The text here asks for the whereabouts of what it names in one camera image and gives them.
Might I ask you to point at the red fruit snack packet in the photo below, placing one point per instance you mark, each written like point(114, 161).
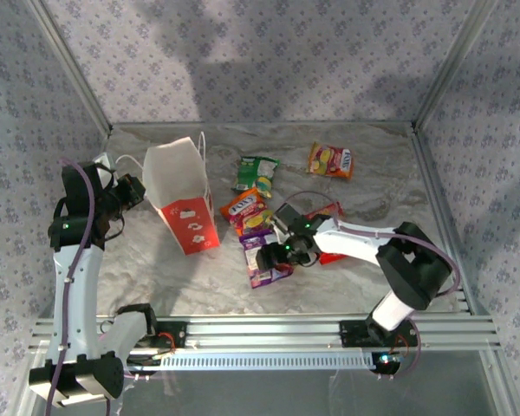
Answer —
point(329, 258)

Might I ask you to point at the purple snack packet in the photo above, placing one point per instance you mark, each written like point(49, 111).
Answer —
point(255, 277)

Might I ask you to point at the orange Fox's snack packet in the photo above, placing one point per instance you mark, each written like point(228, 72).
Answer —
point(242, 210)

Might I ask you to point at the green snack packet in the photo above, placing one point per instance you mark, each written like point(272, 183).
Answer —
point(253, 173)

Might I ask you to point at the yellow and red Fox's packet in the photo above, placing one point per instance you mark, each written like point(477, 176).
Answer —
point(329, 160)

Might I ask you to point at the red and white paper bag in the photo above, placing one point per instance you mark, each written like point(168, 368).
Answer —
point(173, 182)

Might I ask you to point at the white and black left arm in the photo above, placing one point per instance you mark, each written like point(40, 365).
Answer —
point(71, 303)

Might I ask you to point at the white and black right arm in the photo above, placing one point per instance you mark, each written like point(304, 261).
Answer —
point(351, 242)

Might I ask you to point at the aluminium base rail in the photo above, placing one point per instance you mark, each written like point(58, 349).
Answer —
point(264, 331)

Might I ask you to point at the aluminium frame post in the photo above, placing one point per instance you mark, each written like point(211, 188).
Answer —
point(71, 65)
point(451, 65)

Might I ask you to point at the aluminium side rail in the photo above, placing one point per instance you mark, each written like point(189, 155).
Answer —
point(432, 182)

